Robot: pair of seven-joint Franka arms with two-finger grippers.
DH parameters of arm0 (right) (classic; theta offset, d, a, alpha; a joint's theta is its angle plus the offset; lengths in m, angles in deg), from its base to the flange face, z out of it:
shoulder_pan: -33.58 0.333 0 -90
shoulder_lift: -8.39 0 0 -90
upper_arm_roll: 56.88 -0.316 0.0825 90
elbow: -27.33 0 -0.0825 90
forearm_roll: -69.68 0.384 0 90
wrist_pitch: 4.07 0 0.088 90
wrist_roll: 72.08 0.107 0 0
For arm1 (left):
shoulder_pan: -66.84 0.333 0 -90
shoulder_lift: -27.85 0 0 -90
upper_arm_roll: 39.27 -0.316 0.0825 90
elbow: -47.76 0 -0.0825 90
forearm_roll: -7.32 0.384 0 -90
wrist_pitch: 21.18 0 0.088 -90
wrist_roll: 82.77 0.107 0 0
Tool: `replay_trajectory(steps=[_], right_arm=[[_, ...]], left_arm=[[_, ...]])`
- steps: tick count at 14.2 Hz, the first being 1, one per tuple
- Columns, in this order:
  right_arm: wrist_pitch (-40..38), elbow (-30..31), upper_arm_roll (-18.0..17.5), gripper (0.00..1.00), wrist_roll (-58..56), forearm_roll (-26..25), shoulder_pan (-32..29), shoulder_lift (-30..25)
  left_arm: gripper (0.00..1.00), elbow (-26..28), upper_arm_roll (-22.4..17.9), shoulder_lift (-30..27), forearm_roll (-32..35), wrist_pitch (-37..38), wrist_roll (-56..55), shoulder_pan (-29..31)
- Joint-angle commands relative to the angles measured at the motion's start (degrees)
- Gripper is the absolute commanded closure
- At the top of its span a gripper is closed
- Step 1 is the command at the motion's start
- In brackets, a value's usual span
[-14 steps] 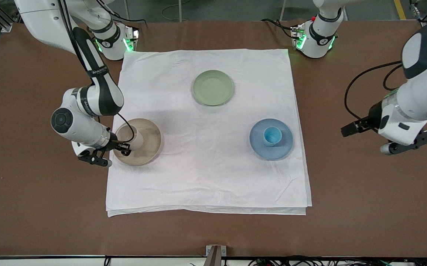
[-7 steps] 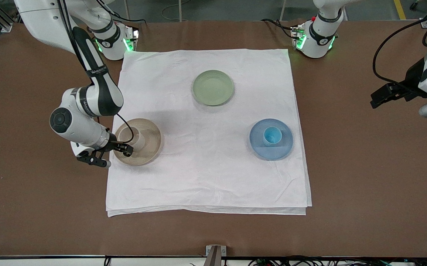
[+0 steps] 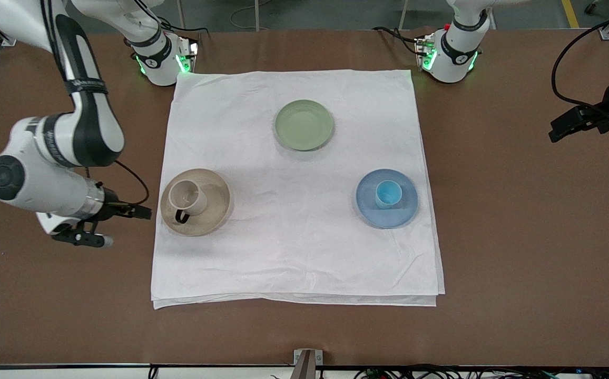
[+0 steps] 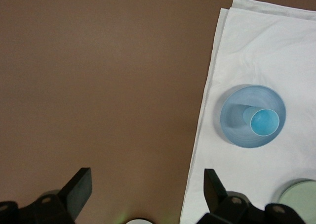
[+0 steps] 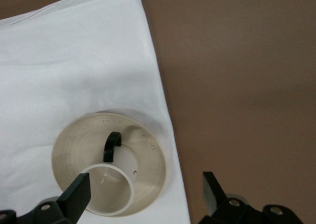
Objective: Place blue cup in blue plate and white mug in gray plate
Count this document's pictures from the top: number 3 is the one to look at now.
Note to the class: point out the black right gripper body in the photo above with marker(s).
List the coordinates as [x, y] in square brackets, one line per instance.
[111, 209]

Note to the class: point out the blue cup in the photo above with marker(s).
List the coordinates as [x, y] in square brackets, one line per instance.
[388, 194]

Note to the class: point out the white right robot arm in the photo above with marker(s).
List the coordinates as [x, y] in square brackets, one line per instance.
[72, 131]

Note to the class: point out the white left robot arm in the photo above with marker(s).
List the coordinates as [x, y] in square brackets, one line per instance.
[454, 50]

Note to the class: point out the beige gray plate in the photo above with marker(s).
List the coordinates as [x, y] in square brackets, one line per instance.
[215, 202]

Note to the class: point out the green plate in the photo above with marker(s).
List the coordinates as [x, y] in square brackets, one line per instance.
[304, 125]

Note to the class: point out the blue plate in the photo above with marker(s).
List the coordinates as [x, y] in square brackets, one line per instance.
[394, 216]

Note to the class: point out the white cloth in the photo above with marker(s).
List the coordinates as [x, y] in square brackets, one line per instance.
[294, 237]

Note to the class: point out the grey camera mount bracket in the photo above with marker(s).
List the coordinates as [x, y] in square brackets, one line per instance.
[307, 363]

